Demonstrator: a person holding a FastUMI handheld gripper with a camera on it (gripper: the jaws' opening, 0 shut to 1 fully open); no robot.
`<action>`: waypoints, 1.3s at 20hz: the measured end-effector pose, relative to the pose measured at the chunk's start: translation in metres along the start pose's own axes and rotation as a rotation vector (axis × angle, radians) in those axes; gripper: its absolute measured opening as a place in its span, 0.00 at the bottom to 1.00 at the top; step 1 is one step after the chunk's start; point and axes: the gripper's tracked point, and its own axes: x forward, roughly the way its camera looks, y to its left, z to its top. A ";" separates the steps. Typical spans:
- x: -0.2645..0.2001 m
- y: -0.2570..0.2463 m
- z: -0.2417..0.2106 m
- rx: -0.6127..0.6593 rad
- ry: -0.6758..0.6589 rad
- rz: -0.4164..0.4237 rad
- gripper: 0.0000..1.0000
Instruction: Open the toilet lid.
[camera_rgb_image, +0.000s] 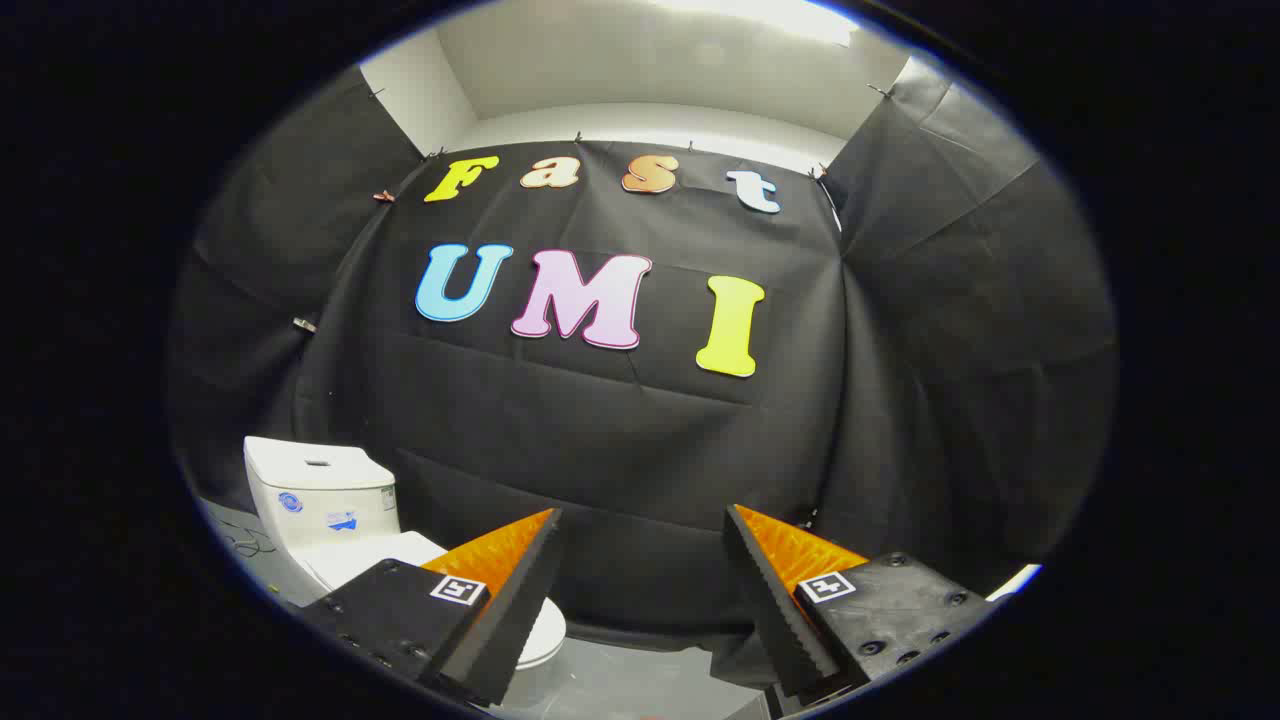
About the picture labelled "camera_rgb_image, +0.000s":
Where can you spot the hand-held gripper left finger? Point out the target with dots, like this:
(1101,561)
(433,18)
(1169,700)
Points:
(520,600)

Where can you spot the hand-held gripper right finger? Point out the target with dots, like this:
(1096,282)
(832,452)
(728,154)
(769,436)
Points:
(765,600)

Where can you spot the white toilet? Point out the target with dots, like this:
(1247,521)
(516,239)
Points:
(320,495)

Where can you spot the black backdrop cloth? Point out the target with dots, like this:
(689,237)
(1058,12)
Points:
(620,440)

